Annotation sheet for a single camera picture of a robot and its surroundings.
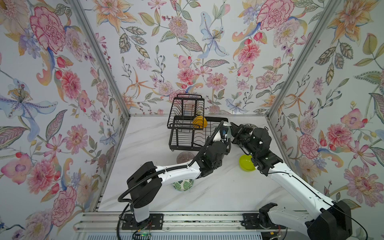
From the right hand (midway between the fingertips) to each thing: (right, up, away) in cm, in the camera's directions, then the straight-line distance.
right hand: (229, 119), depth 72 cm
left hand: (-4, -5, +3) cm, 7 cm away
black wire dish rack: (-20, -5, +15) cm, 25 cm away
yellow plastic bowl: (-12, +1, +44) cm, 45 cm away
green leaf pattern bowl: (-23, -36, +12) cm, 45 cm away
